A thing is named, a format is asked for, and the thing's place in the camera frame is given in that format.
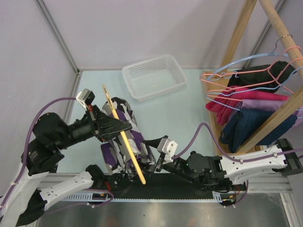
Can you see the black garment on hanger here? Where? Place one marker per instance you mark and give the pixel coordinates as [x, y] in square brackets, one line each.
[259, 74]

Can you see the wooden clothes rack frame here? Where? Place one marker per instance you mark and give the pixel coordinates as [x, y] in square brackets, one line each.
[292, 106]

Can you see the purple camouflage trousers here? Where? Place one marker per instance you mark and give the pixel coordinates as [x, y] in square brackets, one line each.
[115, 154]

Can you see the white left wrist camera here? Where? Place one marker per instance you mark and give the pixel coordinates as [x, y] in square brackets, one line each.
[85, 98]

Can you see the white plastic basket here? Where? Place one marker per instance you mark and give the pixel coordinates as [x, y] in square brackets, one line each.
[153, 78]

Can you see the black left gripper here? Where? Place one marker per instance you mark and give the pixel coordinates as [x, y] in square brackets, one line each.
[104, 125]

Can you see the aluminium corner post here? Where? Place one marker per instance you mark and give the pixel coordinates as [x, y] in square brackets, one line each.
[57, 34]

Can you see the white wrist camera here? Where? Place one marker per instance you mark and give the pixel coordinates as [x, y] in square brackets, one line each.
[85, 98]
[168, 148]

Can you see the pink garment on hanger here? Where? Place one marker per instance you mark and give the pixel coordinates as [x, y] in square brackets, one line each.
[244, 101]

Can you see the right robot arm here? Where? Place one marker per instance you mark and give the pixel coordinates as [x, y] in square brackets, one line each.
[220, 173]

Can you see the dark blue denim garment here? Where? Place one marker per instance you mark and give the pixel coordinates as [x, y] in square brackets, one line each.
[245, 122]

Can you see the lilac garment on hanger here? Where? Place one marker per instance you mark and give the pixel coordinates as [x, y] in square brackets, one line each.
[266, 105]

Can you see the pink wire hanger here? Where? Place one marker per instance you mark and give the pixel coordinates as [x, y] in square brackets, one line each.
[221, 79]
[216, 97]

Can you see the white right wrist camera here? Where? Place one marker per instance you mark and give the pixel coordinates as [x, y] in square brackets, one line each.
[168, 148]

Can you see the white cable duct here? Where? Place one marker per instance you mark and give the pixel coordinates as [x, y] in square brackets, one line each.
[98, 197]

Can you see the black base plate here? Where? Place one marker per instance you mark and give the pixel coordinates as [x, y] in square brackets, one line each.
[163, 186]

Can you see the yellow clothes hanger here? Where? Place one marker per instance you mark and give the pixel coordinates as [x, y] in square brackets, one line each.
[124, 137]

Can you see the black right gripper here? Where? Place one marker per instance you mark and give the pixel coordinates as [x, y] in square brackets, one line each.
[149, 168]

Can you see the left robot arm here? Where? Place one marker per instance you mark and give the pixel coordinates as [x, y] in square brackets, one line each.
[24, 202]

